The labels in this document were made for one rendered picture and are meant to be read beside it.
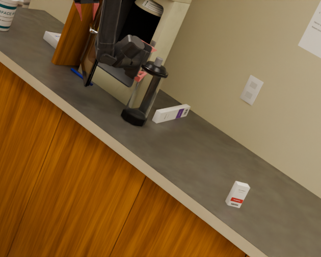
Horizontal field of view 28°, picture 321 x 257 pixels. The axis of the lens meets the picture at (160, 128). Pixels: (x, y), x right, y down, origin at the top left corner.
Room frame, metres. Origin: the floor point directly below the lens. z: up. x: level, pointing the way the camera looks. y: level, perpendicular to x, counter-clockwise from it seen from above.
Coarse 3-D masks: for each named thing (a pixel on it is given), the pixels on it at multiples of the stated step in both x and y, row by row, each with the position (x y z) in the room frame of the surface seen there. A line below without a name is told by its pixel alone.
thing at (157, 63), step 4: (156, 60) 2.33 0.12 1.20; (160, 60) 2.33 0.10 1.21; (148, 64) 2.32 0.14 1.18; (152, 64) 2.33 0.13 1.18; (156, 64) 2.33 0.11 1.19; (160, 64) 2.34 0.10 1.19; (152, 68) 2.30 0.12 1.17; (156, 68) 2.31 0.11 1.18; (160, 68) 2.32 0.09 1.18; (164, 68) 2.34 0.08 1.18; (160, 72) 2.31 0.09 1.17; (164, 72) 2.32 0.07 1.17
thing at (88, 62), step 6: (96, 24) 2.56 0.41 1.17; (96, 30) 2.51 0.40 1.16; (90, 42) 2.54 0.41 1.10; (90, 48) 2.49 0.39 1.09; (84, 54) 2.57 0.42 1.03; (90, 54) 2.44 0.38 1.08; (84, 60) 2.52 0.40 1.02; (90, 60) 2.40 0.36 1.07; (96, 60) 2.31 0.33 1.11; (84, 66) 2.47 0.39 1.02; (90, 66) 2.35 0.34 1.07; (84, 72) 2.42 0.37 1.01; (90, 72) 2.31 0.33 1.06; (84, 78) 2.38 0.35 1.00; (84, 84) 2.33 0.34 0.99
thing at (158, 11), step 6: (138, 0) 2.57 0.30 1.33; (144, 0) 2.55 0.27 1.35; (150, 0) 2.54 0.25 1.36; (138, 6) 2.55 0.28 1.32; (144, 6) 2.53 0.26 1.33; (150, 6) 2.53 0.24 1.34; (156, 6) 2.53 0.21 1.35; (162, 6) 2.54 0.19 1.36; (150, 12) 2.52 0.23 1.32; (156, 12) 2.53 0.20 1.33; (162, 12) 2.54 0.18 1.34
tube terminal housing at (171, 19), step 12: (156, 0) 2.49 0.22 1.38; (168, 0) 2.47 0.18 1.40; (180, 0) 2.48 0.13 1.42; (168, 12) 2.45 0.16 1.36; (180, 12) 2.51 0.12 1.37; (168, 24) 2.47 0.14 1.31; (180, 24) 2.54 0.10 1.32; (156, 36) 2.46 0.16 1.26; (168, 36) 2.50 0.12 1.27; (156, 48) 2.46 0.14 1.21; (168, 48) 2.53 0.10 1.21; (96, 72) 2.56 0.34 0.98; (108, 84) 2.52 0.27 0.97; (120, 84) 2.49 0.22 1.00; (132, 84) 2.47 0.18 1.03; (120, 96) 2.48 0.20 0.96
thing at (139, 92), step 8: (144, 80) 2.30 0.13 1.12; (152, 80) 2.30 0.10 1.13; (160, 80) 2.32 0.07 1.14; (136, 88) 2.31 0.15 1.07; (144, 88) 2.30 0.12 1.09; (152, 88) 2.30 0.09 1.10; (136, 96) 2.30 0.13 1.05; (144, 96) 2.30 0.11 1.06; (152, 96) 2.31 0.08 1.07; (128, 104) 2.31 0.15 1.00; (136, 104) 2.30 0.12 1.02; (144, 104) 2.30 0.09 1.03; (152, 104) 2.34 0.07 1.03; (128, 112) 2.30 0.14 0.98; (136, 112) 2.29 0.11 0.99; (144, 112) 2.31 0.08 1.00
